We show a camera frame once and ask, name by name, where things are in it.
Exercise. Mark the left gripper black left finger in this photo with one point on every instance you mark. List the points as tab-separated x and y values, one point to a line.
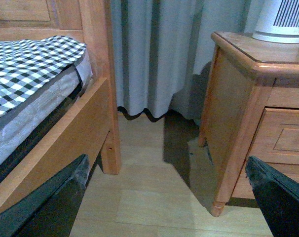
51	209

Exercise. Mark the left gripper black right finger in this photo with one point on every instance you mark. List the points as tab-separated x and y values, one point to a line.
277	196

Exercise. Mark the wooden drawer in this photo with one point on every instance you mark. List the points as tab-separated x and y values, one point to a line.
243	188
277	137

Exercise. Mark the grey quilted mattress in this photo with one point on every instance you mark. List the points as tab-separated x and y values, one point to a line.
18	123

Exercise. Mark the wooden nightstand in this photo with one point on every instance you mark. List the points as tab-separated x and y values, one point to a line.
246	76

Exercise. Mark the black white checkered sheet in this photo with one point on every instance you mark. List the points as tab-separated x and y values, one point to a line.
27	65

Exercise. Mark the white cylindrical air purifier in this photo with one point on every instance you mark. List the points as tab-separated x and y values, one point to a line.
278	22

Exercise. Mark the grey-blue curtain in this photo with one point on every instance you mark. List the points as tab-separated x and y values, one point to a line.
163	50

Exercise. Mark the wooden bed frame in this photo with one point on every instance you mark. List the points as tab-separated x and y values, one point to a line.
90	126

